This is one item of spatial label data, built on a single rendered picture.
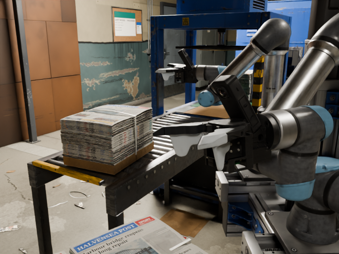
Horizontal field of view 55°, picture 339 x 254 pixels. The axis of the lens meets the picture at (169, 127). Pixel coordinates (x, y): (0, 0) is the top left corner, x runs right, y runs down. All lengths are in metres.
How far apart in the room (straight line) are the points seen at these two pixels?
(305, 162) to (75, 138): 1.07
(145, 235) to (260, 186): 0.67
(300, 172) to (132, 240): 0.52
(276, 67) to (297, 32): 3.11
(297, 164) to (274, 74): 0.89
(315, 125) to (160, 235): 0.55
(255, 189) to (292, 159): 0.82
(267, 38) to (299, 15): 3.25
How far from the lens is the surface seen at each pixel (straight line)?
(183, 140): 0.59
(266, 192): 1.52
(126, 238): 0.99
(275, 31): 1.41
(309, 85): 0.85
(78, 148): 1.52
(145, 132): 1.63
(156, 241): 0.98
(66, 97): 5.29
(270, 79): 1.54
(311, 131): 0.67
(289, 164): 0.69
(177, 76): 1.67
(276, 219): 1.14
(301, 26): 4.62
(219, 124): 0.55
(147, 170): 1.49
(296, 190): 0.71
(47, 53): 5.05
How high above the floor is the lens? 1.39
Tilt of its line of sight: 16 degrees down
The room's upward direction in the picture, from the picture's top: straight up
